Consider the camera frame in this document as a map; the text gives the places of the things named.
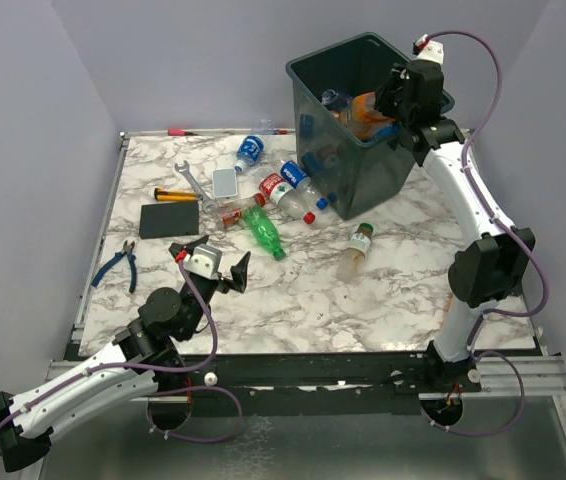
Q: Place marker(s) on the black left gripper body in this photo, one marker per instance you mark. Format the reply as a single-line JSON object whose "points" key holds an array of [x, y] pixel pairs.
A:
{"points": [[221, 284]]}

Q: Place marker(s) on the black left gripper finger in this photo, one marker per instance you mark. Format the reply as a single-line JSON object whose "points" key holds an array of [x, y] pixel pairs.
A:
{"points": [[177, 250], [239, 274]]}

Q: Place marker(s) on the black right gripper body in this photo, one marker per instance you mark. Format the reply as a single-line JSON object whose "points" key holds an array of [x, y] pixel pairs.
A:
{"points": [[388, 102]]}

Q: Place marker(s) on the blue label crushed bottle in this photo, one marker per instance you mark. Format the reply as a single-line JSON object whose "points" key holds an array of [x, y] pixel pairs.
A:
{"points": [[384, 132]]}

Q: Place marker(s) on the large orange label bottle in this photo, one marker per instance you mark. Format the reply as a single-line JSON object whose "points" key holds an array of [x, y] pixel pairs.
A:
{"points": [[362, 119]]}

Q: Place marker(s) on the red label water bottle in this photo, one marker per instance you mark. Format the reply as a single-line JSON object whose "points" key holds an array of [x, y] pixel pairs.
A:
{"points": [[286, 198]]}

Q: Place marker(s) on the green cap tea bottle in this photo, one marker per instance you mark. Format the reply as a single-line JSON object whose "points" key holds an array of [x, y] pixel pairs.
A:
{"points": [[355, 253]]}

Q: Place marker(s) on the orange juice bottle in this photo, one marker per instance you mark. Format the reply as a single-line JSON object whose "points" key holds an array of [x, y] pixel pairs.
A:
{"points": [[449, 305]]}

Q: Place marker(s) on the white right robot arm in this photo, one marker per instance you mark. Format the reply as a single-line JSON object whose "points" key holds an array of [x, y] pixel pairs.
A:
{"points": [[496, 253]]}

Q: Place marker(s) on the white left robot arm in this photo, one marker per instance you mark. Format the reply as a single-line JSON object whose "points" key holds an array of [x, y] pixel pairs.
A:
{"points": [[141, 360]]}

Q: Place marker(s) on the dark green plastic bin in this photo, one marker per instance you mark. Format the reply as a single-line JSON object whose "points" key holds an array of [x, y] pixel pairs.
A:
{"points": [[353, 175]]}

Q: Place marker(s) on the pepsi bottle beside bin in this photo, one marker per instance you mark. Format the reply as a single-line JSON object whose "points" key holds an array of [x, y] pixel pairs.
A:
{"points": [[303, 184]]}

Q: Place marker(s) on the black flat box left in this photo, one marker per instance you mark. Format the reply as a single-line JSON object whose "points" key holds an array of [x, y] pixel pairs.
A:
{"points": [[163, 220]]}

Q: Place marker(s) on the yellow utility knife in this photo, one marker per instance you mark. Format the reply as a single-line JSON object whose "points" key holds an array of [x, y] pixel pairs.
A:
{"points": [[162, 195]]}

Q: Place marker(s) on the silver wrench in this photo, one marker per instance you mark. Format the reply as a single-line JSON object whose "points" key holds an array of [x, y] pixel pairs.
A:
{"points": [[208, 203]]}

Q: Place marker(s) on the green plastic bottle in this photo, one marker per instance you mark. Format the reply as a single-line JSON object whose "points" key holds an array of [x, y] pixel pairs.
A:
{"points": [[264, 231]]}

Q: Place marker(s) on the red cap bottle small label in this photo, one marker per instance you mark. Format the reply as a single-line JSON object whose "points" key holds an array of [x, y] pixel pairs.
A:
{"points": [[228, 214]]}

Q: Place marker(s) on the white grey power bank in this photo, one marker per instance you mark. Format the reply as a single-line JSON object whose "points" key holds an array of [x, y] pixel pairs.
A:
{"points": [[224, 183]]}

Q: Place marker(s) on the red screwdriver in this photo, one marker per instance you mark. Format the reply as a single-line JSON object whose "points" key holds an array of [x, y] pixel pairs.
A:
{"points": [[180, 133]]}

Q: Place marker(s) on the blue label bottle far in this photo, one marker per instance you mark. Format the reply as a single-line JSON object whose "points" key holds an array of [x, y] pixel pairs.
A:
{"points": [[248, 153]]}

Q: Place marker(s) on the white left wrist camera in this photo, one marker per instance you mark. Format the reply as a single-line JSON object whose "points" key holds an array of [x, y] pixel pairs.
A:
{"points": [[204, 261]]}

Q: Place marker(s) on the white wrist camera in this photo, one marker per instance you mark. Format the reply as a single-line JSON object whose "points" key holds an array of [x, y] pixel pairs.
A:
{"points": [[426, 49], [204, 261]]}

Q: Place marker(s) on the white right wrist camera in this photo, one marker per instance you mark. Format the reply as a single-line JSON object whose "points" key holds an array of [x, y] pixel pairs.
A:
{"points": [[426, 49]]}

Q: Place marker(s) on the blue handled pliers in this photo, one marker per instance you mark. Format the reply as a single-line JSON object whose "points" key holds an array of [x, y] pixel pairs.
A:
{"points": [[127, 251]]}

